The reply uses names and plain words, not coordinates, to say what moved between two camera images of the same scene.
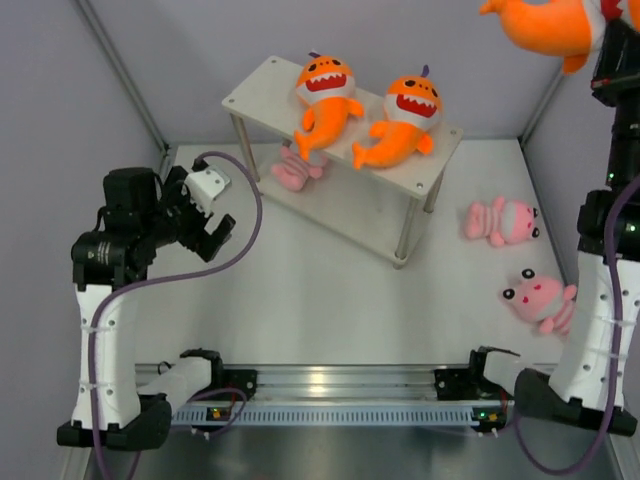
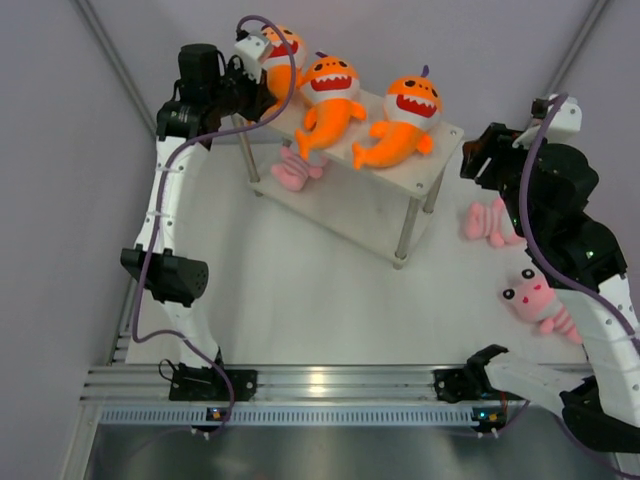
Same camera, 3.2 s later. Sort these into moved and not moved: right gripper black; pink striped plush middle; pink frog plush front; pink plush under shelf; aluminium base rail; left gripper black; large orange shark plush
Moved: left gripper black; right gripper black
Not moved: large orange shark plush; pink frog plush front; pink plush under shelf; pink striped plush middle; aluminium base rail
